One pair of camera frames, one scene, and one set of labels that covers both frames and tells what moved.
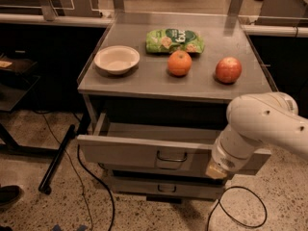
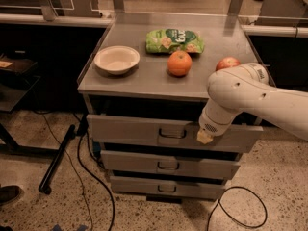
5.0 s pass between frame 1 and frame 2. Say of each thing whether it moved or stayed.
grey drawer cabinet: stayed
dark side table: stayed
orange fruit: stayed
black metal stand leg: stayed
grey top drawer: moved
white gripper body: moved
